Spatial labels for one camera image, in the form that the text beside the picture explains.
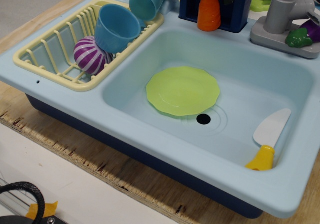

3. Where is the orange toy carrot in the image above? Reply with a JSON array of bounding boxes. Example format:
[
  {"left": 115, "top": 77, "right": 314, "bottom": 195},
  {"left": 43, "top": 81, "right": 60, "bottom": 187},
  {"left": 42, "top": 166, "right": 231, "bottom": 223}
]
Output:
[{"left": 197, "top": 0, "right": 222, "bottom": 32}]

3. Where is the light green plastic plate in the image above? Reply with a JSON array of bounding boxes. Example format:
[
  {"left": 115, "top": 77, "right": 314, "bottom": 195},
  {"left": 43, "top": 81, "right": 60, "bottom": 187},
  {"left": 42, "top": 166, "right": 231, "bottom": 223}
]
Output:
[{"left": 146, "top": 66, "right": 221, "bottom": 117}]

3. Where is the dark blue utensil holder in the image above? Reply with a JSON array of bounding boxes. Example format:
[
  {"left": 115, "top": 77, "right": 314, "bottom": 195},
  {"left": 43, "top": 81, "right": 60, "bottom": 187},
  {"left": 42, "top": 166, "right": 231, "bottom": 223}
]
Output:
[{"left": 179, "top": 0, "right": 252, "bottom": 33}]

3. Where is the green toy piece background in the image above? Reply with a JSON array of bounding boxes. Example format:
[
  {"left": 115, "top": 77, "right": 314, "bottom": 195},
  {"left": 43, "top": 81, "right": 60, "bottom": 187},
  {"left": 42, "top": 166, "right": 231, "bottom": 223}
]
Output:
[{"left": 250, "top": 0, "right": 272, "bottom": 13}]

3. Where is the teal plastic cup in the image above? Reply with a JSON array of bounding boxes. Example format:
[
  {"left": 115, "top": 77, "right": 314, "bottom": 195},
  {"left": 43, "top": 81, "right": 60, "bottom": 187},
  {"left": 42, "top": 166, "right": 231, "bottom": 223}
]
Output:
[{"left": 129, "top": 0, "right": 164, "bottom": 21}]

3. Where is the grey toy faucet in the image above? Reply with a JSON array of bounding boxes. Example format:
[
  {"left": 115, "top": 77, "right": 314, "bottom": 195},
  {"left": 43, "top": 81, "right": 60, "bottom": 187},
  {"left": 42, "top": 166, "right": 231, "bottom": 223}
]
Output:
[{"left": 250, "top": 0, "right": 320, "bottom": 59}]

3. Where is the blue plastic cup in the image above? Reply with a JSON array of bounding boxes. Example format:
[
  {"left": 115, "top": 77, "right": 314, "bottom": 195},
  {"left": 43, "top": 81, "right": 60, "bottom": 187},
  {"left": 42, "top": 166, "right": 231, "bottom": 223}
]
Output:
[{"left": 94, "top": 4, "right": 141, "bottom": 54}]

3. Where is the purple toy eggplant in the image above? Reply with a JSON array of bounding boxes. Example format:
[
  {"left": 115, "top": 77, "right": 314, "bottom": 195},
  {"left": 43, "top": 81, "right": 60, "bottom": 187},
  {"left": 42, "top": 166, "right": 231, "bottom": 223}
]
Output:
[{"left": 285, "top": 20, "right": 320, "bottom": 48}]

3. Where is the purple white striped ball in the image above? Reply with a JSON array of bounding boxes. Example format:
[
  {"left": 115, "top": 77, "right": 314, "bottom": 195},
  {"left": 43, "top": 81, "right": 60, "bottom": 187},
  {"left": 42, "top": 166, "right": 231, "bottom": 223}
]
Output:
[{"left": 73, "top": 36, "right": 114, "bottom": 76}]

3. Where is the cream dish drying rack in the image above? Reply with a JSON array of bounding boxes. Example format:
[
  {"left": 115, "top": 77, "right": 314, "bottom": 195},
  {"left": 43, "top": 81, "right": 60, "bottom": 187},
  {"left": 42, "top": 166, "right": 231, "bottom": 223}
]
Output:
[{"left": 13, "top": 0, "right": 165, "bottom": 92}]

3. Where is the plywood base board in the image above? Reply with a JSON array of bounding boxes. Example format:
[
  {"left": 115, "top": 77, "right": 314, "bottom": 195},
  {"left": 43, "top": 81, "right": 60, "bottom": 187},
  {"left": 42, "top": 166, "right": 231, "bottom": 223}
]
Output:
[{"left": 0, "top": 0, "right": 320, "bottom": 224}]

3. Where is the yellow masking tape piece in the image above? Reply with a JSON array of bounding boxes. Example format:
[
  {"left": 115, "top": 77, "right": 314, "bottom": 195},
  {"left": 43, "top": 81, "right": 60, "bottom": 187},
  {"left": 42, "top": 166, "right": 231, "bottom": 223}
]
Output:
[{"left": 25, "top": 201, "right": 59, "bottom": 220}]

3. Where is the toy knife yellow handle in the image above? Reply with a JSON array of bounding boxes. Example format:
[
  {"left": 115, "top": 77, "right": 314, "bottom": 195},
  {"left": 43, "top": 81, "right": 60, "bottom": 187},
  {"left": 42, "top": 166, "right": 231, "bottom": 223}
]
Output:
[{"left": 245, "top": 108, "right": 292, "bottom": 171}]

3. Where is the black braided cable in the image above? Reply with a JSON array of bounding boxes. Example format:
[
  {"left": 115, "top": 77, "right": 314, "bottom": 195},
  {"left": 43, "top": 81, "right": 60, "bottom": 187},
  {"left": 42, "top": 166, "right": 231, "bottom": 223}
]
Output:
[{"left": 0, "top": 181, "right": 47, "bottom": 221}]

